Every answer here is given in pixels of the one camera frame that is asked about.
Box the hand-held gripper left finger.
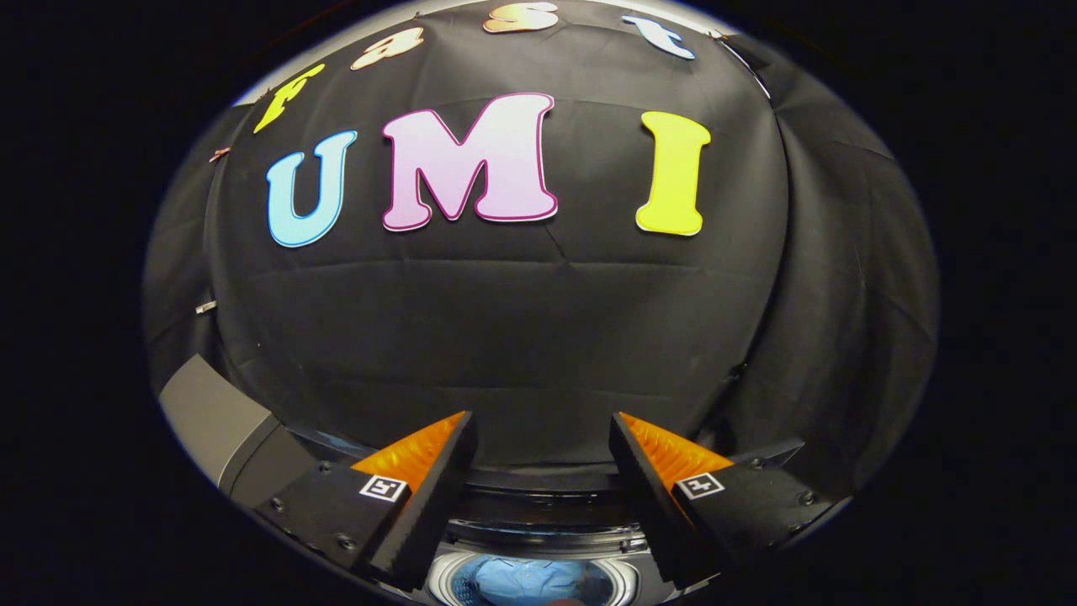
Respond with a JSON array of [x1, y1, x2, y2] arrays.
[[251, 410, 479, 593]]

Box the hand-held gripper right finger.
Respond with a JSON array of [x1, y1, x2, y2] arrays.
[[607, 411, 836, 592]]

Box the grey washing machine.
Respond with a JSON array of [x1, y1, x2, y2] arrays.
[[223, 421, 809, 606]]

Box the light blue polo shirt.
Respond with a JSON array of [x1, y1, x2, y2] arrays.
[[463, 557, 619, 606]]

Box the black backdrop cloth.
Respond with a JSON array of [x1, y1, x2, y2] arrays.
[[141, 0, 942, 506]]

